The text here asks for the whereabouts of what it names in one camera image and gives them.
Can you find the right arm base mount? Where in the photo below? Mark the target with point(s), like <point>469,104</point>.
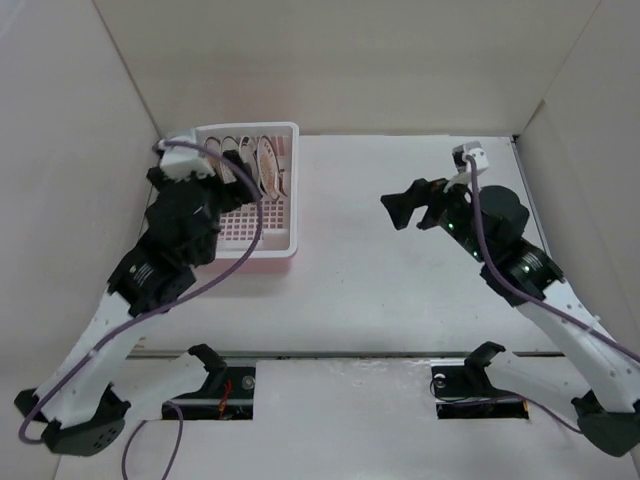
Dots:
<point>462,389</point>

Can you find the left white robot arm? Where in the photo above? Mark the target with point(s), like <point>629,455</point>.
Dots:
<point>80,407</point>

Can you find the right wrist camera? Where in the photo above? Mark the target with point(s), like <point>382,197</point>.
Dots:
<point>463,155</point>

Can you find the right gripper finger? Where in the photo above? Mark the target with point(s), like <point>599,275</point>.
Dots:
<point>431,216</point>
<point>401,206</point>

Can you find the pink white dish rack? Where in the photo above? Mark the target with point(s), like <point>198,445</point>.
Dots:
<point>278,242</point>

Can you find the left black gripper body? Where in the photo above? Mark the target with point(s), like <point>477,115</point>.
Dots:
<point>217,199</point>

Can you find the white plate quatrefoil motif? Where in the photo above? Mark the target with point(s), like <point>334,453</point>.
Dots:
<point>230,151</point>

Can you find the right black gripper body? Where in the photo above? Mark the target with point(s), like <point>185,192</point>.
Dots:
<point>456,220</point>

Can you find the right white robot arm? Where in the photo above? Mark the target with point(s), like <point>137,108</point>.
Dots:
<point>605,410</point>

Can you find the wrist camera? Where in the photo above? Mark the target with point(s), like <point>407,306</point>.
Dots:
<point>463,155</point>
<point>180,163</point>

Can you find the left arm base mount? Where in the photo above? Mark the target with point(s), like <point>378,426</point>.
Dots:
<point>227,392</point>

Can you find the orange sunburst plate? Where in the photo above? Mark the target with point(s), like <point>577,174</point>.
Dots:
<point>268,168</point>
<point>214,145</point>

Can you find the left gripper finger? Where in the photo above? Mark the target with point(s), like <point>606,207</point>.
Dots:
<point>239,193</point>
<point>226,174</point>

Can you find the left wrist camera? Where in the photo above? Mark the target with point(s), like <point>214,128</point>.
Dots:
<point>180,163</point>

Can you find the green red rimmed plate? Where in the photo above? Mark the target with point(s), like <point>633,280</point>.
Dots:
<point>247,151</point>

